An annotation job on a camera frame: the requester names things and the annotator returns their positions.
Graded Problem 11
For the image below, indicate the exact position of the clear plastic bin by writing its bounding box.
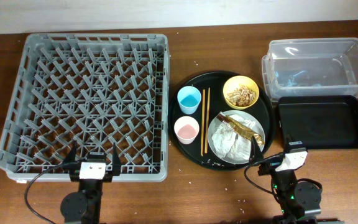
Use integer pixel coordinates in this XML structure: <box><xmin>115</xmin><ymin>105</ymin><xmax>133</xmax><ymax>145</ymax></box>
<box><xmin>262</xmin><ymin>37</ymin><xmax>358</xmax><ymax>102</ymax></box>

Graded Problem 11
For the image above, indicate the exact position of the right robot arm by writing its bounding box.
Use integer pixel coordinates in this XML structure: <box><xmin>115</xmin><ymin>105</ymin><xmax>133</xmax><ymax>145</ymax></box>
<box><xmin>244</xmin><ymin>138</ymin><xmax>341</xmax><ymax>224</ymax></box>

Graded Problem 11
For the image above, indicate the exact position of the food scraps pile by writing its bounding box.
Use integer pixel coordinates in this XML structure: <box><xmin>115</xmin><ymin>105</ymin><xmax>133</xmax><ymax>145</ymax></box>
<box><xmin>226</xmin><ymin>85</ymin><xmax>256</xmax><ymax>107</ymax></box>

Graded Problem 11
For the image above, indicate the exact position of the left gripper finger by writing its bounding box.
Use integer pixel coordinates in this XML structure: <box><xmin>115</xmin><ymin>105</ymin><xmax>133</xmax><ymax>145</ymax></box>
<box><xmin>112</xmin><ymin>143</ymin><xmax>121</xmax><ymax>176</ymax></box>
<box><xmin>62</xmin><ymin>141</ymin><xmax>77</xmax><ymax>169</ymax></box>

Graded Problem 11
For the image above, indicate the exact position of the grey dishwasher rack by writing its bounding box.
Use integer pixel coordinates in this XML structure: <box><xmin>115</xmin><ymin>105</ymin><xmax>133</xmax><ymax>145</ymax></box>
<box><xmin>0</xmin><ymin>34</ymin><xmax>170</xmax><ymax>182</ymax></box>

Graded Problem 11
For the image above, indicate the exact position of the yellow plastic bowl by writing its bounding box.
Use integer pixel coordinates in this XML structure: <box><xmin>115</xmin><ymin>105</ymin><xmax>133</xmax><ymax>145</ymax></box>
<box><xmin>223</xmin><ymin>75</ymin><xmax>259</xmax><ymax>110</ymax></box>

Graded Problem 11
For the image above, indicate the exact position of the gold snack wrapper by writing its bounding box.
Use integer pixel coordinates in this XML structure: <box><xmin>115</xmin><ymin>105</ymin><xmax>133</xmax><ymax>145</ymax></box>
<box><xmin>217</xmin><ymin>113</ymin><xmax>265</xmax><ymax>146</ymax></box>

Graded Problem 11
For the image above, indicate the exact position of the black rectangular tray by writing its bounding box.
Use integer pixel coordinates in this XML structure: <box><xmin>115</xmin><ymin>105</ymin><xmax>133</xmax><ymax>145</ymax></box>
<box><xmin>278</xmin><ymin>95</ymin><xmax>358</xmax><ymax>150</ymax></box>

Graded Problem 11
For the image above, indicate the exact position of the grey round plate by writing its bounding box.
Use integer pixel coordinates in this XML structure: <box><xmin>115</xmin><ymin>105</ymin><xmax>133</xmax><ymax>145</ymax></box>
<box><xmin>207</xmin><ymin>110</ymin><xmax>266</xmax><ymax>165</ymax></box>

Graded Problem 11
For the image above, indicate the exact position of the pink plastic cup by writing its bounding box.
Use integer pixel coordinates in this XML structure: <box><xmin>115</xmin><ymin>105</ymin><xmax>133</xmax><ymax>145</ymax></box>
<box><xmin>174</xmin><ymin>116</ymin><xmax>200</xmax><ymax>144</ymax></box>

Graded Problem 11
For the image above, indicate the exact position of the white napkin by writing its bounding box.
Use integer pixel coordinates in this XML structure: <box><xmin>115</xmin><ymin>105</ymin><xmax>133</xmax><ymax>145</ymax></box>
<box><xmin>211</xmin><ymin>113</ymin><xmax>257</xmax><ymax>161</ymax></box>

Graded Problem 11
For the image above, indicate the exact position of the blue plastic cup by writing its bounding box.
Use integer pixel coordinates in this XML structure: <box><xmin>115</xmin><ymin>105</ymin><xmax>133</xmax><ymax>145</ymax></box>
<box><xmin>177</xmin><ymin>86</ymin><xmax>201</xmax><ymax>114</ymax></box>

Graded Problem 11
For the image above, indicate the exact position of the round black tray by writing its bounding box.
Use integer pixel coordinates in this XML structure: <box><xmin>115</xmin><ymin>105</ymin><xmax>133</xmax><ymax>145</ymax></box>
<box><xmin>168</xmin><ymin>71</ymin><xmax>276</xmax><ymax>170</ymax></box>

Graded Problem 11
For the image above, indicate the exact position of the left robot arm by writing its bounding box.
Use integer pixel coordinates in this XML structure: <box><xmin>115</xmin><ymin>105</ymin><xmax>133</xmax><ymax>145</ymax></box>
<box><xmin>60</xmin><ymin>145</ymin><xmax>121</xmax><ymax>223</ymax></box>

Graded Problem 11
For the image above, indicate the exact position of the wooden chopstick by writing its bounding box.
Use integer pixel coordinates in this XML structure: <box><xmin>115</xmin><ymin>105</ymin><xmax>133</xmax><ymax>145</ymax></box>
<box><xmin>204</xmin><ymin>88</ymin><xmax>211</xmax><ymax>154</ymax></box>
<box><xmin>200</xmin><ymin>89</ymin><xmax>206</xmax><ymax>156</ymax></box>

